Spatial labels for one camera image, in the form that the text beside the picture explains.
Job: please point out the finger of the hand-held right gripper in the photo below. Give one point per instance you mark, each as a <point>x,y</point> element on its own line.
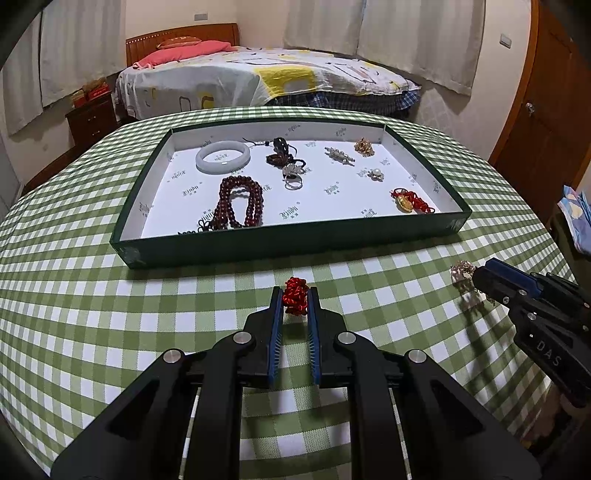
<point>496,286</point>
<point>517,277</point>

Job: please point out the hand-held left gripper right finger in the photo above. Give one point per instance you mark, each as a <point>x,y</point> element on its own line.
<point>314,332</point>

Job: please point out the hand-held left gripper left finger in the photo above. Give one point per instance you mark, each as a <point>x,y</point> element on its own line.
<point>277,332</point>

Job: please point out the gold brooch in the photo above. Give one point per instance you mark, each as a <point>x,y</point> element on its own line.
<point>364,146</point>
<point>463,269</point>

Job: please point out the dark green tray box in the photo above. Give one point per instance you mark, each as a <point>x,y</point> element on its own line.
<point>277,247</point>

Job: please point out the pearl brooch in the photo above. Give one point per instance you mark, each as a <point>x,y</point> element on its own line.
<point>376,174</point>

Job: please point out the white jade bangle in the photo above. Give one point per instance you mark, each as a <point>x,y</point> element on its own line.
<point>223,167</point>

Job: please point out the silver bar brooch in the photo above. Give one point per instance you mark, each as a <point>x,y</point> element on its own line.
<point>337,153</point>

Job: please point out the blue patterned cloth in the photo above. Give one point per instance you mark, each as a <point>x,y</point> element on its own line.
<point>577,217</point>

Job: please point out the red and gold charm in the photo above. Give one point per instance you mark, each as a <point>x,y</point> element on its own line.
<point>408,203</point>

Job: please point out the wooden door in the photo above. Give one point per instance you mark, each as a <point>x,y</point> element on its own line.
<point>549,115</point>

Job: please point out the green checked tablecloth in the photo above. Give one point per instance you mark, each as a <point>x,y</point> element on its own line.
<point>69,277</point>

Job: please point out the blue plaid bed sheet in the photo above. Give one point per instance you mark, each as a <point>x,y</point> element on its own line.
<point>360,101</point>

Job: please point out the white curtain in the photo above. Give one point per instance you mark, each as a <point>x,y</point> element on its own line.
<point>23,83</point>
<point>81,50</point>
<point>425,41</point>
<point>323,25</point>

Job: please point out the bed with patterned quilt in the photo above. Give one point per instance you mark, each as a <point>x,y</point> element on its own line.
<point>207,83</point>

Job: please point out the wooden nightstand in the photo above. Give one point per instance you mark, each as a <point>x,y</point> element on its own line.
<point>94,122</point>

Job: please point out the pink pillow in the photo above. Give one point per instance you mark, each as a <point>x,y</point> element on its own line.
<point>184,53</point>

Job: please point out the red boxes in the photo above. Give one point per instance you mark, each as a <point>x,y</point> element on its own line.
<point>92,92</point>

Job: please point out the red patterned pillow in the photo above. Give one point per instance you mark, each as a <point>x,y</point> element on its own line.
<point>178,43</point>

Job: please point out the wooden headboard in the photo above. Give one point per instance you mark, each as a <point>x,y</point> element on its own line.
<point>184,33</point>

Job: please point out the wall switch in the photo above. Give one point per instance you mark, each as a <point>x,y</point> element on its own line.
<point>505,40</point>

